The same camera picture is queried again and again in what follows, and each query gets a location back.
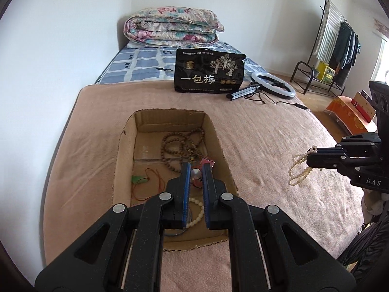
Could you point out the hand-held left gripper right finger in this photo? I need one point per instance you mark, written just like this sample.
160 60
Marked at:
207 194

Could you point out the folded floral quilt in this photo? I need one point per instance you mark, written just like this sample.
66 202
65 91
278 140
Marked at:
170 24

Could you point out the orange box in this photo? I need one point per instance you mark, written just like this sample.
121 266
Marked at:
343 109

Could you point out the cardboard box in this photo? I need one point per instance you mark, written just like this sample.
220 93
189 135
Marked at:
142 121

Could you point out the black tripod stand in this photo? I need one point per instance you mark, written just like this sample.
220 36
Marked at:
240 92

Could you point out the red and white charm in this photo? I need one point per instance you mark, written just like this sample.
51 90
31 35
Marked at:
209 161

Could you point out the person's dark patterned clothing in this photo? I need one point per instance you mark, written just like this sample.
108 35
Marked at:
370 249

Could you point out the yellow box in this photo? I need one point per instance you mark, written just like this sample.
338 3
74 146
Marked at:
326 73

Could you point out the silver metal bangle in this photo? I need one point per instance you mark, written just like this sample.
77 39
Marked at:
177 233

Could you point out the pink blanket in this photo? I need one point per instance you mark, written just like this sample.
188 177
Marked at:
273 127

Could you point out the silver round pendant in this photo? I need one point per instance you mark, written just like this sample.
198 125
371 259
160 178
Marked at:
196 174

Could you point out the blue checked bed sheet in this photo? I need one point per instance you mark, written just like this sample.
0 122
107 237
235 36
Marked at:
142 64

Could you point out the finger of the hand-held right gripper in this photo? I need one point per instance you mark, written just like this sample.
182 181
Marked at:
329 150
322 160

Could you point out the dark hanging clothes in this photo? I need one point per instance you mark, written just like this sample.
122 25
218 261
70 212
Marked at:
346 48

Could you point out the striped hanging cloth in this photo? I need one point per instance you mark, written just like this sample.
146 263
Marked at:
328 36

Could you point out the window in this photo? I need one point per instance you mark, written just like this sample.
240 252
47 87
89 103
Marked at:
384 54

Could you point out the black metal clothes rack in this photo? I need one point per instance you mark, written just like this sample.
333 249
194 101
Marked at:
299 67

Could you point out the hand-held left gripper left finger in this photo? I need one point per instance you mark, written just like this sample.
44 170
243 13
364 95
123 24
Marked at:
186 194

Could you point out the black snack bag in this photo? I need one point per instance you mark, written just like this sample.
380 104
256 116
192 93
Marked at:
209 67

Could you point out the red and tan box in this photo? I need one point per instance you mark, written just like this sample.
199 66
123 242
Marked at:
363 109

